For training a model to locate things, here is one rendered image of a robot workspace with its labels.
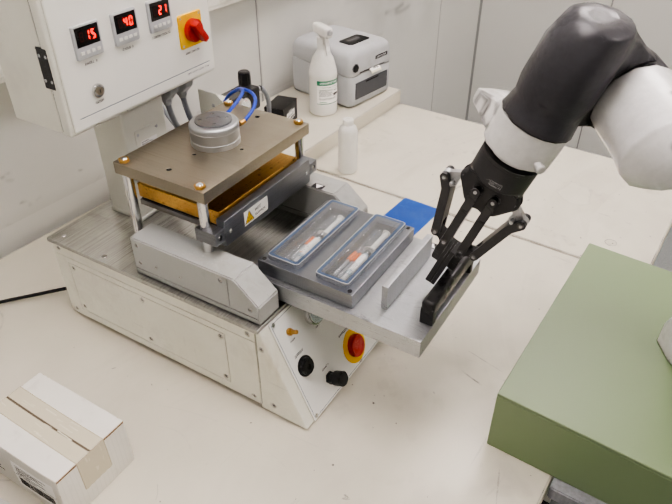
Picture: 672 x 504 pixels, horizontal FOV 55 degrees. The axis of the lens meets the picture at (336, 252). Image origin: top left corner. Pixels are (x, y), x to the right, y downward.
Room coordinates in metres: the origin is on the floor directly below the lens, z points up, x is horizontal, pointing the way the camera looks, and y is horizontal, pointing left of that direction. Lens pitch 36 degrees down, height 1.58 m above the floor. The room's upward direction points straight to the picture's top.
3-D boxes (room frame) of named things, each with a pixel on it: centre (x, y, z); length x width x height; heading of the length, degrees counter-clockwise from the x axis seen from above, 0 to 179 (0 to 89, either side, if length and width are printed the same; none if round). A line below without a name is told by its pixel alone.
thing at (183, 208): (0.95, 0.19, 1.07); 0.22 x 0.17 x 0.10; 149
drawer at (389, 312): (0.80, -0.04, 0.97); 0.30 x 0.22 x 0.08; 59
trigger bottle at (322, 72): (1.77, 0.04, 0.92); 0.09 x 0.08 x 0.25; 30
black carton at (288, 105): (1.67, 0.15, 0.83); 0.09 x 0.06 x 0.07; 159
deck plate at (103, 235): (0.96, 0.22, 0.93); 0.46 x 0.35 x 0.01; 59
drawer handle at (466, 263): (0.72, -0.16, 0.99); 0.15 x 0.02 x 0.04; 149
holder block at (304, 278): (0.82, 0.00, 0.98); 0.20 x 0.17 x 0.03; 149
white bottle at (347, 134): (1.50, -0.03, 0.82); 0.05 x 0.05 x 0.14
